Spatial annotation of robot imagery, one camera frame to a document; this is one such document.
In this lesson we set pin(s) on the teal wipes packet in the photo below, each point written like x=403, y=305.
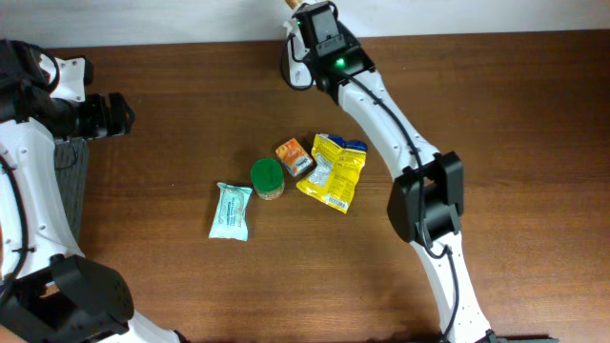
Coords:
x=229, y=221

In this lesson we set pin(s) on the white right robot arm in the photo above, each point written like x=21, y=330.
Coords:
x=427, y=197

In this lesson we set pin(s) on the yellow snack bag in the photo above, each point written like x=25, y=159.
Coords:
x=338, y=165

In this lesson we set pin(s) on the green lid jar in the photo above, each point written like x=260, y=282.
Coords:
x=267, y=178

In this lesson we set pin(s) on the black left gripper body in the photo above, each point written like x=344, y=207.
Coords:
x=91, y=121

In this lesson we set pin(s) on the dark grey plastic basket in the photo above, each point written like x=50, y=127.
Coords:
x=71, y=161

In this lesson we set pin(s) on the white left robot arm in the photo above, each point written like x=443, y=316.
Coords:
x=50, y=291

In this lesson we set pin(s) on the white tube with cork cap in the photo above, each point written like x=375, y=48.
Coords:
x=293, y=4

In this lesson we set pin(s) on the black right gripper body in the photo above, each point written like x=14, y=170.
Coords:
x=315, y=53

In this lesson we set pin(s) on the orange small carton box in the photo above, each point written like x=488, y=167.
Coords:
x=293, y=157

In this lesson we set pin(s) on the white barcode scanner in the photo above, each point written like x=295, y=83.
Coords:
x=298, y=73

